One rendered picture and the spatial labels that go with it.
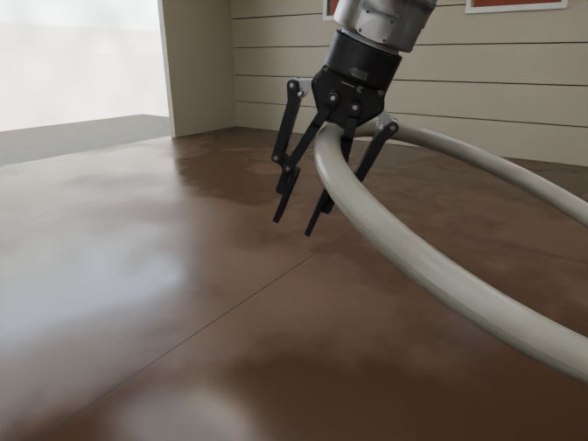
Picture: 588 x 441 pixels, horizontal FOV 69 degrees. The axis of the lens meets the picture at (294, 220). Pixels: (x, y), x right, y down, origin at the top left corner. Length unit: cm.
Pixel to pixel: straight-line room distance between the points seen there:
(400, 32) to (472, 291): 25
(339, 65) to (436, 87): 649
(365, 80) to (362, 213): 15
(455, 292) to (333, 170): 16
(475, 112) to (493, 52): 81
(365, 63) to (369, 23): 4
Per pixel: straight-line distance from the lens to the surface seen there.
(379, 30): 44
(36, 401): 219
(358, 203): 36
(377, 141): 49
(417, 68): 702
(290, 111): 49
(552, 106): 667
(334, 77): 48
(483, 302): 33
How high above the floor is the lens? 133
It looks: 21 degrees down
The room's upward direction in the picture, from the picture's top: straight up
